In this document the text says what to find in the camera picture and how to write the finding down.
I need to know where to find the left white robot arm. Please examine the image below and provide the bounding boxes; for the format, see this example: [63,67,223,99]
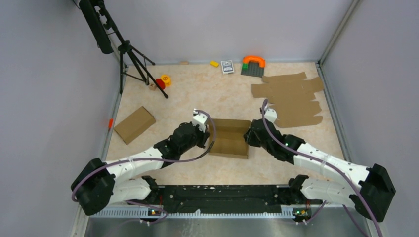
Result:
[70,122,210,216]

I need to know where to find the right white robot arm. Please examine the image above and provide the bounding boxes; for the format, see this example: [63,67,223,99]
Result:
[243,119,396,223]

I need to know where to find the folded brown cardboard box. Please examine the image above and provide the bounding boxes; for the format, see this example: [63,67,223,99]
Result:
[114,106,156,145]

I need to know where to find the stack of flat cardboard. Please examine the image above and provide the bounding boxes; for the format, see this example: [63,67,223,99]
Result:
[251,72,324,128]

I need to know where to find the red round disc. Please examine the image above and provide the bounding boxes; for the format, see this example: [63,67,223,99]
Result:
[156,79,166,90]

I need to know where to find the small wooden cube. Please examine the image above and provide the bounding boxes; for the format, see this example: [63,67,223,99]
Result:
[149,84,157,91]

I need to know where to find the yellow round disc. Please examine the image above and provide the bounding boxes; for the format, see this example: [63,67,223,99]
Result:
[161,75,171,86]

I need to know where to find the dark grey building plate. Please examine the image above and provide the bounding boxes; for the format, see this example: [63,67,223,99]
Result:
[241,62,264,78]

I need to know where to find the playing card deck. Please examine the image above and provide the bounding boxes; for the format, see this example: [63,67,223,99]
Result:
[220,60,235,75]

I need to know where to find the orange U-shaped toy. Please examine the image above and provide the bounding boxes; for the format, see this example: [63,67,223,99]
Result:
[243,55,265,68]

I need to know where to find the yellow toy block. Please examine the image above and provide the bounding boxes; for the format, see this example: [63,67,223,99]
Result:
[210,61,219,68]

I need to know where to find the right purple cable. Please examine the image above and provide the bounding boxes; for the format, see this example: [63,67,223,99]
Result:
[261,99,383,237]

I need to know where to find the purple cable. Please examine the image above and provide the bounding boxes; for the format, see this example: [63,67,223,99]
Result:
[261,99,383,237]
[71,109,217,226]

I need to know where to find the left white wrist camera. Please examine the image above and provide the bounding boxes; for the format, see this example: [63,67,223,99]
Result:
[192,109,209,132]

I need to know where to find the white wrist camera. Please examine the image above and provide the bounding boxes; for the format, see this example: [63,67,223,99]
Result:
[263,108,278,123]
[192,109,209,132]

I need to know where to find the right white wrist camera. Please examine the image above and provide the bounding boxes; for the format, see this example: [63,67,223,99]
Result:
[263,108,278,123]

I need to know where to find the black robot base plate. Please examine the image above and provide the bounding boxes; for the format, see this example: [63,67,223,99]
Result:
[142,185,323,214]

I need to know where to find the black camera tripod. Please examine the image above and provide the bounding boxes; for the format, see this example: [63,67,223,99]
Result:
[75,0,169,99]

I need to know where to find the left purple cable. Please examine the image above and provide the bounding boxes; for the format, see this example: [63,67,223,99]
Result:
[71,109,217,226]

